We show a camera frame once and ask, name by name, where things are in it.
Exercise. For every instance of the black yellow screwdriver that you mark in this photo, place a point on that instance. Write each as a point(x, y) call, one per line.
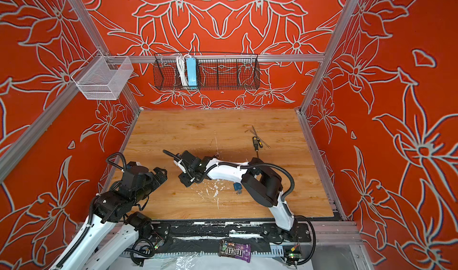
point(257, 145)

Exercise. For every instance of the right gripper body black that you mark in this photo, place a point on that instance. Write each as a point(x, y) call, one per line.
point(186, 178)

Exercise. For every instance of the purple candy bag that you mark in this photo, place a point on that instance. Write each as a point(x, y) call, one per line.
point(240, 251)

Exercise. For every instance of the white mesh basket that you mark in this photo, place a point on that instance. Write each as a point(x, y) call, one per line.
point(103, 78)

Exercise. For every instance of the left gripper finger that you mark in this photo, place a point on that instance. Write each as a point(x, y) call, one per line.
point(160, 174)
point(149, 188)

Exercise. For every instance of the small green circuit board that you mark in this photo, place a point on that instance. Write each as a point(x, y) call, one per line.
point(292, 255)

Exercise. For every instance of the light blue box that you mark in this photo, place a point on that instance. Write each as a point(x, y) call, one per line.
point(192, 73)

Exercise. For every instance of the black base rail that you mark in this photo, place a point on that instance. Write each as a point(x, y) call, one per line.
point(204, 236)

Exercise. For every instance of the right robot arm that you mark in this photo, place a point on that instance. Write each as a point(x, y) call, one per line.
point(268, 184)

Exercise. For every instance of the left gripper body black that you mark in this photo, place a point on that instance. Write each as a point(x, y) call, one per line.
point(152, 180)

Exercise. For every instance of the black wire wall basket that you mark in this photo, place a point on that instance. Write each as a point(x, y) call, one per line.
point(215, 71)

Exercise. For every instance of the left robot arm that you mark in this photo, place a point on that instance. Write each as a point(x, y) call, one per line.
point(111, 227)

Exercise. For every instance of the blue padlock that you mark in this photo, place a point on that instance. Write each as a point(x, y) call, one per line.
point(237, 188)

